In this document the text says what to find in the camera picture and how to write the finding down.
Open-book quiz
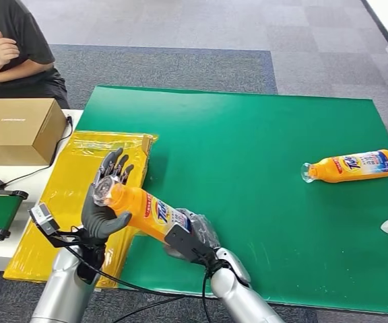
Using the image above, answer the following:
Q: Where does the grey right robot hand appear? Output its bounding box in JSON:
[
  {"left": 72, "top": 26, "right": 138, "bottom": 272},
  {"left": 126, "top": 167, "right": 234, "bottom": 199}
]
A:
[{"left": 175, "top": 208, "right": 222, "bottom": 252}]

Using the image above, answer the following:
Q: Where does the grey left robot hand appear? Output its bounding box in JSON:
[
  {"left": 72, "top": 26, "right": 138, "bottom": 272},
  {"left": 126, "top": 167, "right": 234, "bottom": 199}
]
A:
[{"left": 80, "top": 147, "right": 135, "bottom": 244}]

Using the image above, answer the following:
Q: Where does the orange Tide detergent bottle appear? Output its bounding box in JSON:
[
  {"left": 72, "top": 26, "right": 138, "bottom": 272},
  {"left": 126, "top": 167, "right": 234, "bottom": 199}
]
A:
[
  {"left": 93, "top": 175, "right": 194, "bottom": 244},
  {"left": 300, "top": 149, "right": 388, "bottom": 184}
]

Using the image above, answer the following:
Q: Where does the yellow plastic wrapped box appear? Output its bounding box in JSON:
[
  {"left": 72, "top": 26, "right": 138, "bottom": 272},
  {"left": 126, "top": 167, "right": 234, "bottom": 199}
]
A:
[{"left": 3, "top": 130, "right": 158, "bottom": 290}]

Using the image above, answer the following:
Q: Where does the white side table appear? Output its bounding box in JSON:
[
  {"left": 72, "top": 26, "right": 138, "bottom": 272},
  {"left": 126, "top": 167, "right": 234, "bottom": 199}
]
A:
[{"left": 0, "top": 106, "right": 84, "bottom": 273}]

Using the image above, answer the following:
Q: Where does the green table mat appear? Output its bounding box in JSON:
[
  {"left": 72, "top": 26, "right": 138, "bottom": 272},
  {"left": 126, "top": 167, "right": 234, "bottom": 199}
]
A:
[{"left": 76, "top": 85, "right": 388, "bottom": 316}]

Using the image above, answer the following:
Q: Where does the brown cardboard box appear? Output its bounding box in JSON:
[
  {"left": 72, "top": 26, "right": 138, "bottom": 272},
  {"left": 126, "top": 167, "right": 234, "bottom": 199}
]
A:
[{"left": 0, "top": 98, "right": 68, "bottom": 167}]

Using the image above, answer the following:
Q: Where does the person's right hand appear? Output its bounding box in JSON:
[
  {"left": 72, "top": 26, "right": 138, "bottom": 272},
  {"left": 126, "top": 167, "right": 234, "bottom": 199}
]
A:
[{"left": 0, "top": 30, "right": 21, "bottom": 66}]

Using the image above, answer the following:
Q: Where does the person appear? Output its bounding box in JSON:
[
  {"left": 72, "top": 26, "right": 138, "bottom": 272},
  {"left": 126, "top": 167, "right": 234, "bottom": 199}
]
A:
[{"left": 0, "top": 0, "right": 71, "bottom": 110}]

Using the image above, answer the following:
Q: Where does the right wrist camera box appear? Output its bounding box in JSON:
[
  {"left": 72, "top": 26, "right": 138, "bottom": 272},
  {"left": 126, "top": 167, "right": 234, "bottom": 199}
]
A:
[{"left": 164, "top": 223, "right": 215, "bottom": 268}]

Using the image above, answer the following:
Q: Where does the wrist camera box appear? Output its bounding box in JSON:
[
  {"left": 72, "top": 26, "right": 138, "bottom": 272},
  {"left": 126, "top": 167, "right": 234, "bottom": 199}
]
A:
[
  {"left": 164, "top": 223, "right": 215, "bottom": 268},
  {"left": 29, "top": 203, "right": 61, "bottom": 237}
]

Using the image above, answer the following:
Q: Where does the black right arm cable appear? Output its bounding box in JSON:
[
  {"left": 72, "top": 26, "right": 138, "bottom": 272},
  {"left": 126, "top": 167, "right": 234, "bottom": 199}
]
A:
[{"left": 200, "top": 262, "right": 215, "bottom": 323}]

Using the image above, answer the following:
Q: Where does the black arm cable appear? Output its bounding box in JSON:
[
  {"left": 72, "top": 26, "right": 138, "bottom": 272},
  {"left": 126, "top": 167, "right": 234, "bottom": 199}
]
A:
[
  {"left": 51, "top": 228, "right": 211, "bottom": 323},
  {"left": 200, "top": 262, "right": 215, "bottom": 323}
]

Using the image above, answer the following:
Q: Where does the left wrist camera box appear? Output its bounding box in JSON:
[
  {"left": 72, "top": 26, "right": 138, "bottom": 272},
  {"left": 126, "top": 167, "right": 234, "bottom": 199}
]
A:
[{"left": 29, "top": 203, "right": 61, "bottom": 237}]

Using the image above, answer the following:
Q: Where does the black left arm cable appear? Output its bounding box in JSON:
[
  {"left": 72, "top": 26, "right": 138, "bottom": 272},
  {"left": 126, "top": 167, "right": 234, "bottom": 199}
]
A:
[{"left": 51, "top": 228, "right": 211, "bottom": 323}]

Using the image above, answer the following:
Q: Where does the black power cable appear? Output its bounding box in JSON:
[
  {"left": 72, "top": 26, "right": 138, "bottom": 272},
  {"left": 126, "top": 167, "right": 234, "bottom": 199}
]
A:
[{"left": 0, "top": 114, "right": 74, "bottom": 190}]

